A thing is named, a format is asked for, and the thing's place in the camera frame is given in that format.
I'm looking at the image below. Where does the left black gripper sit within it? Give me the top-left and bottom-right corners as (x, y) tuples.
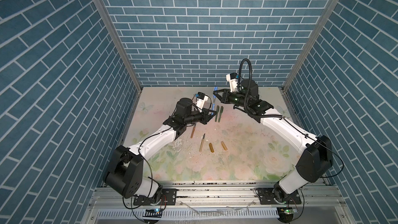
(183, 107), (217, 125)

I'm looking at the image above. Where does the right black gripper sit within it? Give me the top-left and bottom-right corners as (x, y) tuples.
(213, 89), (250, 110)

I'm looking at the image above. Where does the green pen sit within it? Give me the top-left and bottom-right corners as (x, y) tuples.
(217, 106), (223, 122)
(214, 105), (220, 122)

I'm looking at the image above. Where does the blue pen cap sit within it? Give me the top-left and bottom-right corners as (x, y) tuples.
(213, 86), (218, 97)

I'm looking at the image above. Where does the blue pen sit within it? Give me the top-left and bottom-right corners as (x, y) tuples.
(212, 95), (216, 111)

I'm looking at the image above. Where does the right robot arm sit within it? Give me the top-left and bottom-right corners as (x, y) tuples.
(213, 59), (337, 204)

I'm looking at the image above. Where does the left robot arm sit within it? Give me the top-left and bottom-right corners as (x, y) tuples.
(103, 92), (216, 203)

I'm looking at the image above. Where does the brown pen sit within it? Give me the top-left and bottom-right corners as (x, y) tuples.
(190, 123), (197, 139)

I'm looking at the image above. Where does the tan pen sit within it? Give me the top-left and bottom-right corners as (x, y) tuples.
(199, 134), (205, 152)

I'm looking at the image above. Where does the dark yellow pen cap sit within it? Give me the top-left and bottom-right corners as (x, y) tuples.
(209, 143), (215, 153)

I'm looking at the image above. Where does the tan pen cap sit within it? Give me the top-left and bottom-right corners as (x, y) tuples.
(221, 141), (228, 151)

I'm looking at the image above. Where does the floral table mat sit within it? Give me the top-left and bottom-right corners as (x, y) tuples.
(124, 87), (300, 182)

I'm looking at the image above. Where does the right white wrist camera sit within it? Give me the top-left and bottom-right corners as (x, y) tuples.
(226, 73), (239, 93)

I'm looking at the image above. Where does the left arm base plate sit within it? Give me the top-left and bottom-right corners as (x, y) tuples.
(133, 188), (177, 206)

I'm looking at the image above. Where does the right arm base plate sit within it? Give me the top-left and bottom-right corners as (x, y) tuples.
(254, 188), (302, 205)

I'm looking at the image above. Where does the aluminium mounting rail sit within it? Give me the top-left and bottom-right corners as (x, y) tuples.
(83, 182), (354, 224)

